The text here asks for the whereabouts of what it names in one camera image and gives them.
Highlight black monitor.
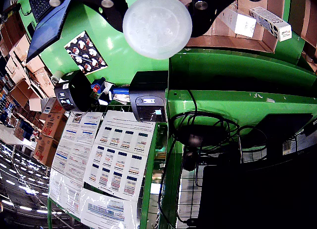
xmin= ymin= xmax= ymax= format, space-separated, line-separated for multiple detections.
xmin=197 ymin=112 xmax=317 ymax=229

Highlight white plastic bottle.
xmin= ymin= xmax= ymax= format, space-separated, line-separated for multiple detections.
xmin=122 ymin=0 xmax=193 ymax=60

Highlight green metal shelf rack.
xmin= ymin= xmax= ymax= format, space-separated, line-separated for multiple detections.
xmin=47 ymin=48 xmax=317 ymax=229

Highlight white cow print carton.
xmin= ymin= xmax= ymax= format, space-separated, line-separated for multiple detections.
xmin=249 ymin=6 xmax=293 ymax=43

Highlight blue handled tool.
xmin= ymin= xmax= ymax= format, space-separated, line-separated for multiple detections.
xmin=108 ymin=86 xmax=130 ymax=101

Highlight white sheet blue bars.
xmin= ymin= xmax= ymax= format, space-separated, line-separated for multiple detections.
xmin=51 ymin=112 xmax=104 ymax=187

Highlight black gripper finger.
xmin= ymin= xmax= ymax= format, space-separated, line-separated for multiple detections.
xmin=48 ymin=0 xmax=129 ymax=33
xmin=185 ymin=0 xmax=273 ymax=38

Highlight white sheet swatch grid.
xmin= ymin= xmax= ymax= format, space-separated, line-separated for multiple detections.
xmin=83 ymin=110 xmax=157 ymax=202

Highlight tall plain white carton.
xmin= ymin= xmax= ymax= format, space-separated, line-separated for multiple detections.
xmin=219 ymin=8 xmax=257 ymax=38

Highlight white tape roll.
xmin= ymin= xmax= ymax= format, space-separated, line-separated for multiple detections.
xmin=51 ymin=70 xmax=62 ymax=85

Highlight black cable bundle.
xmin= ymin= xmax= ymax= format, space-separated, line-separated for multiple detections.
xmin=158 ymin=90 xmax=268 ymax=227

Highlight barcode sheet plastic sleeve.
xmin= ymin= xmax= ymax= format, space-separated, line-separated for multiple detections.
xmin=49 ymin=168 xmax=138 ymax=229

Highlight black printer with display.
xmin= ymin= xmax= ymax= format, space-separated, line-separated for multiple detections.
xmin=128 ymin=70 xmax=169 ymax=123

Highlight blue box red button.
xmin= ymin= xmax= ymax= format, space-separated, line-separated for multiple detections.
xmin=90 ymin=77 xmax=106 ymax=94

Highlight black floral printed card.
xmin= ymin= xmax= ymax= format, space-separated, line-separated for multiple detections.
xmin=64 ymin=30 xmax=109 ymax=76

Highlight shallow cardboard tray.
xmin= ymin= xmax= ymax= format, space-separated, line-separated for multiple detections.
xmin=185 ymin=0 xmax=285 ymax=54

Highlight black laptop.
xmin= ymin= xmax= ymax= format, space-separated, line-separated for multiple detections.
xmin=26 ymin=0 xmax=72 ymax=63

